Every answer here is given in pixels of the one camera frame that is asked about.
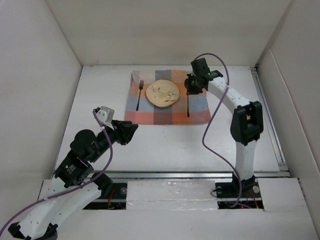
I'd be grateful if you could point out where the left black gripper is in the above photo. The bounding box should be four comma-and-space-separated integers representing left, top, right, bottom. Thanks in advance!
89, 118, 138, 162

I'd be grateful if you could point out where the checkered orange blue cloth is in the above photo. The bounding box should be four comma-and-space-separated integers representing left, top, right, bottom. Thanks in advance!
124, 69, 211, 125

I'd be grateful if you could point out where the black metal spoon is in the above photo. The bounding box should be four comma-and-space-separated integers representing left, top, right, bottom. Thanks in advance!
186, 92, 190, 118

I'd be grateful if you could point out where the beige floral ceramic plate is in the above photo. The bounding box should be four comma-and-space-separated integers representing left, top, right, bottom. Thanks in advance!
145, 79, 180, 108

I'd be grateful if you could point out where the black metal fork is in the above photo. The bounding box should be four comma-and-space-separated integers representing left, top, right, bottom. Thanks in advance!
135, 80, 144, 111

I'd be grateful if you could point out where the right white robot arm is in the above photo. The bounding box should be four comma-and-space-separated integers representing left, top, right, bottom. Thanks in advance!
184, 55, 264, 197

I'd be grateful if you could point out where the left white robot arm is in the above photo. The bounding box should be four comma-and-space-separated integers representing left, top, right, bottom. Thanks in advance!
5, 120, 138, 240

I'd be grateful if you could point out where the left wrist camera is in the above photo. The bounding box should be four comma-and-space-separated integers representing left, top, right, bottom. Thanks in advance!
95, 106, 115, 126

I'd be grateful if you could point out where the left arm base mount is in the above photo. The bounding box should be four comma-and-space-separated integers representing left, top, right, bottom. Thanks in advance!
83, 182, 128, 210

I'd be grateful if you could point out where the aluminium front rail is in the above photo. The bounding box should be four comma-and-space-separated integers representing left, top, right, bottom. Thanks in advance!
105, 171, 291, 179

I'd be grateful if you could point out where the aluminium rail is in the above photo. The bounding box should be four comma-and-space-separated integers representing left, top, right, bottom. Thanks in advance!
105, 171, 291, 179
250, 67, 289, 173

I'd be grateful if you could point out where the aluminium right side rail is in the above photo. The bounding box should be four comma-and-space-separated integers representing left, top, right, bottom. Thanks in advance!
250, 67, 289, 173

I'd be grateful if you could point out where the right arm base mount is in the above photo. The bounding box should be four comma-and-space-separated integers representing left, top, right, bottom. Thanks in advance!
211, 181, 264, 210

